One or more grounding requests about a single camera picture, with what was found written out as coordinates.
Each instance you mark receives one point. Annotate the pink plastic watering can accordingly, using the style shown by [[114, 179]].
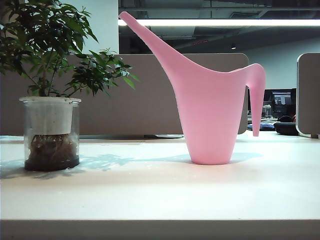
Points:
[[207, 112]]

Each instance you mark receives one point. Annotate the clear glass plant pot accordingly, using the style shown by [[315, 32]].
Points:
[[76, 125]]

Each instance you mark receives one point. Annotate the white inner plant pot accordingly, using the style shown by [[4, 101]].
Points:
[[50, 117]]

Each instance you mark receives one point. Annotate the green leafy plant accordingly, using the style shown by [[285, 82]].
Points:
[[50, 30]]

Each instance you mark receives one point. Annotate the grey flat partition foot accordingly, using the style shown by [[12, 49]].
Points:
[[167, 136]]

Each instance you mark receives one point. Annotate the wide beige desk partition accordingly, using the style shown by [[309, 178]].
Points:
[[140, 107]]

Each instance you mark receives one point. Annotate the blue patterned cloth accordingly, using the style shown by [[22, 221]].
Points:
[[267, 125]]

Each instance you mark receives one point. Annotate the clear plastic cup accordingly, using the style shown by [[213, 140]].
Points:
[[267, 111]]

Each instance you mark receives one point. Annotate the lit computer monitor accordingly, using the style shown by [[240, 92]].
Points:
[[281, 98]]

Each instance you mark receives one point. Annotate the black round cushion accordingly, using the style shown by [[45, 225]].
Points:
[[285, 127]]

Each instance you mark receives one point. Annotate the white-edged beige desk partition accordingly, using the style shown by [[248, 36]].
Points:
[[310, 95]]

